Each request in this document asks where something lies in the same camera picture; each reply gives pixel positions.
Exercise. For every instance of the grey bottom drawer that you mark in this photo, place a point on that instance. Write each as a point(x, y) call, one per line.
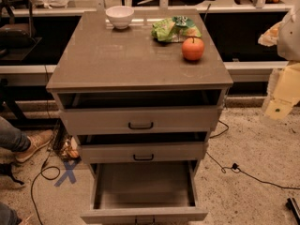
point(144, 193)

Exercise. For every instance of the grey drawer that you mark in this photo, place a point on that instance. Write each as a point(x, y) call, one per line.
point(144, 193)
point(143, 147)
point(141, 112)

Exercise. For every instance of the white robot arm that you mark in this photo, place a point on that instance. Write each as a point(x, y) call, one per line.
point(283, 90)

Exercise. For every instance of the grey drawer cabinet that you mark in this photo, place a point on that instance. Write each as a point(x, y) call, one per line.
point(101, 59)

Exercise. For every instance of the grey top drawer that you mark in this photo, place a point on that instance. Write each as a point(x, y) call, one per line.
point(141, 112)

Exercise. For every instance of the grey middle drawer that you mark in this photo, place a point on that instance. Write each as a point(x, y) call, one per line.
point(143, 147)

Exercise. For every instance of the orange round fruit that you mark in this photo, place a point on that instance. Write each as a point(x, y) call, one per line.
point(193, 48)

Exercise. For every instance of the green chip bag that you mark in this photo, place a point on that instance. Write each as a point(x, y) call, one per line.
point(175, 29)

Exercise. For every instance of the white ceramic bowl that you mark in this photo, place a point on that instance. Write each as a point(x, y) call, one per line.
point(120, 16)

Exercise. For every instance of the blue tape cross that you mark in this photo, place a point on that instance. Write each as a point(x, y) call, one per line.
point(68, 173)

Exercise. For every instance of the tan shoe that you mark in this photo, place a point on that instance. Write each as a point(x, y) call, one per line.
point(37, 141)

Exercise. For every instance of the blue jeans leg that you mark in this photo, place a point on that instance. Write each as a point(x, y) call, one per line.
point(12, 138)

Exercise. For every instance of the black chair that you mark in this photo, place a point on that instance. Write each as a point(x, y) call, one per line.
point(17, 39)

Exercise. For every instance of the black bar on floor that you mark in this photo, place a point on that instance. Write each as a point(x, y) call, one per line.
point(293, 206)

